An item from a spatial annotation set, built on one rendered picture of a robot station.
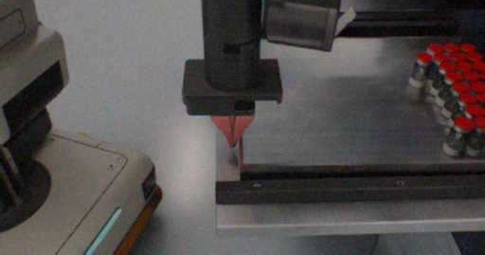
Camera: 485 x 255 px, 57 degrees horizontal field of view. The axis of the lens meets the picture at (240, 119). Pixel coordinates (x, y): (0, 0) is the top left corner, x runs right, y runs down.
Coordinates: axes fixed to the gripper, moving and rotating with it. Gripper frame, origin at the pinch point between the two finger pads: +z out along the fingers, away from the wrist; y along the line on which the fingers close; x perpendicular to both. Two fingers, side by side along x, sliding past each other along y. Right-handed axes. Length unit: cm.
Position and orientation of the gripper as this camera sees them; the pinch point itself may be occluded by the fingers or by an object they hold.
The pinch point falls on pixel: (232, 138)
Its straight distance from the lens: 53.3
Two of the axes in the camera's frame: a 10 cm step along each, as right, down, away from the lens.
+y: 10.0, -0.1, 0.3
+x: -0.3, -6.6, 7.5
